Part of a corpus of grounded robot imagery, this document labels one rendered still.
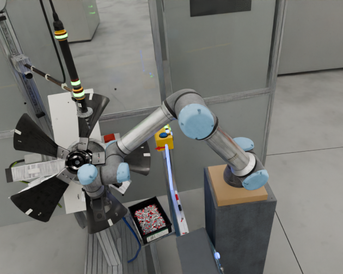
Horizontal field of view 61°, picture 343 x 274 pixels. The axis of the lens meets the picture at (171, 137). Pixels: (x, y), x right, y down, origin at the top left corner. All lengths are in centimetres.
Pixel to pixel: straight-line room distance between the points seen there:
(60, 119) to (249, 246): 128
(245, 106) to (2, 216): 227
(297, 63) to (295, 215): 275
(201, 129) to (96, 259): 171
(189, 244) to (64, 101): 114
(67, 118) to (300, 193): 214
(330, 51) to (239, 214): 392
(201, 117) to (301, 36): 390
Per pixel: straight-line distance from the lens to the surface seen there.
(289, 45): 479
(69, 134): 180
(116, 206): 157
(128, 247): 250
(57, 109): 183
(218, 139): 111
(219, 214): 149
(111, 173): 116
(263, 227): 167
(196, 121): 101
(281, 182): 305
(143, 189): 272
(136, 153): 152
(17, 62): 183
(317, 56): 506
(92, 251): 257
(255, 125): 256
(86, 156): 148
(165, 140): 177
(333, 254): 267
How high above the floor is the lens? 213
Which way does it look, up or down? 37 degrees down
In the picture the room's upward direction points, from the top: 6 degrees counter-clockwise
